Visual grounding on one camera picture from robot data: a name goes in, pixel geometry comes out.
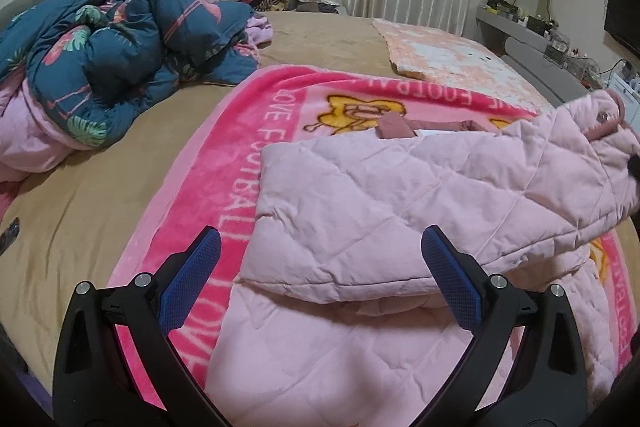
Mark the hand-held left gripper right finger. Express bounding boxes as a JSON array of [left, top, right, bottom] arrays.
[[421, 224, 588, 427]]

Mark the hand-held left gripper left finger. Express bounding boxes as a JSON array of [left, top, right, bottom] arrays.
[[52, 227, 223, 427]]

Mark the pink quilted jacket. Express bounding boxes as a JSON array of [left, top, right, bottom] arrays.
[[205, 89, 640, 427]]

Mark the white drawer cabinet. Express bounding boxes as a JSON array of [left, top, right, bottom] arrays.
[[607, 72, 640, 108]]

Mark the black television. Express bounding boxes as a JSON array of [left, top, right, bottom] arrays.
[[603, 0, 640, 58]]

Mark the pink printed blanket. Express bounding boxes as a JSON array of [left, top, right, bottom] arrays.
[[107, 64, 636, 413]]

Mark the grey headboard shelf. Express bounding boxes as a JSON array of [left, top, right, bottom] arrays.
[[475, 4, 608, 108]]

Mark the cluster of small gadgets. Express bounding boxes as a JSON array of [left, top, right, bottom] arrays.
[[487, 0, 601, 78]]

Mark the small dark object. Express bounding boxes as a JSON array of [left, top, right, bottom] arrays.
[[0, 217, 21, 254]]

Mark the peach printed towel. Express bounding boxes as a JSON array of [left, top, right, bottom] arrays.
[[372, 19, 556, 112]]

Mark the blue floral comforter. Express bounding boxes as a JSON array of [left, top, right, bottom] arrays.
[[0, 0, 273, 182]]

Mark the light purple garment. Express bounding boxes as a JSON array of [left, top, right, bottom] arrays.
[[246, 14, 274, 46]]

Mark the bed with tan sheet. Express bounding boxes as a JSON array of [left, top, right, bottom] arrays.
[[0, 7, 640, 408]]

